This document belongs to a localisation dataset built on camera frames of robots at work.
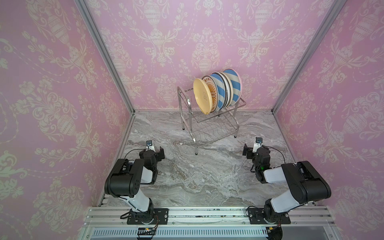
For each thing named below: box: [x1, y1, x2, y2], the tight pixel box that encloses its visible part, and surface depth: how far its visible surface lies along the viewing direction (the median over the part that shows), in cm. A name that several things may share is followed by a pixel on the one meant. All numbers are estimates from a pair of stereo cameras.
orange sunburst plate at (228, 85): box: [217, 72, 230, 109], surface depth 75 cm
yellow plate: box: [193, 78, 213, 115], surface depth 74 cm
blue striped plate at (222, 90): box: [210, 72, 228, 111], surface depth 75 cm
